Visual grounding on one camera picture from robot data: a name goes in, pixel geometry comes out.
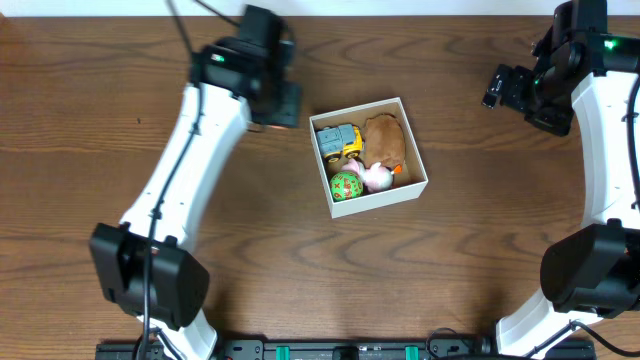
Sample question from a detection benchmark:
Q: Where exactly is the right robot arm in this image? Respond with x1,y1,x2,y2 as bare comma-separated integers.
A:
474,0,639,359

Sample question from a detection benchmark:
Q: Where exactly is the right black cable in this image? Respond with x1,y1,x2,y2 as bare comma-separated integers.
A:
524,74,640,359

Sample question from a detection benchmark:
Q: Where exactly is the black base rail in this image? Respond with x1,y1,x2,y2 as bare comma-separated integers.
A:
94,335,597,360

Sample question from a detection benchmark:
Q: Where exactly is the yellow grey toy truck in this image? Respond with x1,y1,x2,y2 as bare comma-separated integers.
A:
316,124,365,163

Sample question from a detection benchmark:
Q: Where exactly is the left black cable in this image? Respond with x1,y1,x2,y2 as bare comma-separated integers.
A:
134,0,241,360

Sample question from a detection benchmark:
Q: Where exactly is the white pink duck toy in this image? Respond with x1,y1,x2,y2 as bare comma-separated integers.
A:
341,159,395,193

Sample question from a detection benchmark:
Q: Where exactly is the white cardboard box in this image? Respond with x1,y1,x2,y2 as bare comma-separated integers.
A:
309,97,429,218

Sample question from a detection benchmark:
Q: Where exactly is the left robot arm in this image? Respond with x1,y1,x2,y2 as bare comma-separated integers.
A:
89,5,301,359

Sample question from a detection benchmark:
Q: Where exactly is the green round die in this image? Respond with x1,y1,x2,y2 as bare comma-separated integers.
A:
329,171,364,202

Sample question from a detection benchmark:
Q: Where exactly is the black cable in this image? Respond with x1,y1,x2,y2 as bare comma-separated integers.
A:
524,74,640,359
134,0,241,360

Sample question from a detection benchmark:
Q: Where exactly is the brown plush toy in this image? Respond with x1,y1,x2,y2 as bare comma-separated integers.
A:
362,113,406,170

